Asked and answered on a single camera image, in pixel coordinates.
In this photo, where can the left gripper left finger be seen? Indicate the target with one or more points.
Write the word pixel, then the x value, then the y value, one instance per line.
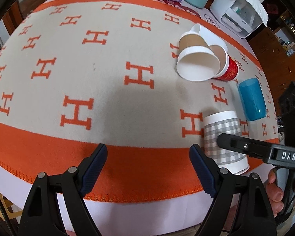
pixel 41 214

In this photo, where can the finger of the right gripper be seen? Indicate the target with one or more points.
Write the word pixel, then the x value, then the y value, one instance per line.
pixel 243 145

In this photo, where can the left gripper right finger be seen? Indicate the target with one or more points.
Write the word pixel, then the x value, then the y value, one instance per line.
pixel 254 215

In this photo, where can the grey checked paper cup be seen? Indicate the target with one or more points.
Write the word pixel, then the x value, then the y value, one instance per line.
pixel 219 128

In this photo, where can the blue plastic cup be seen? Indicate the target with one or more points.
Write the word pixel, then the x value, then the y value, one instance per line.
pixel 252 99

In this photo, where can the red paper cup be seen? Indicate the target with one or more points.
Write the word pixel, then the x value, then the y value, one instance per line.
pixel 228 68

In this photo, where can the brown paper cup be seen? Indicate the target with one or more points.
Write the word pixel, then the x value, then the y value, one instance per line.
pixel 196 61

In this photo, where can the white plastic cup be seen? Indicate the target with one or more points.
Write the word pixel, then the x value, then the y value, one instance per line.
pixel 211 39

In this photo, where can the person's right hand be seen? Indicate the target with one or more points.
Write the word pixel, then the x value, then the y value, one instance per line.
pixel 274 193

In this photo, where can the dark wooden cabinet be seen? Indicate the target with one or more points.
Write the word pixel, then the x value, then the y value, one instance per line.
pixel 274 46

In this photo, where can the white countertop sterilizer box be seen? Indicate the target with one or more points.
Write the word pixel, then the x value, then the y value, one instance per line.
pixel 238 16

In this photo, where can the orange beige H blanket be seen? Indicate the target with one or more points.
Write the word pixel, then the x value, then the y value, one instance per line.
pixel 113 90

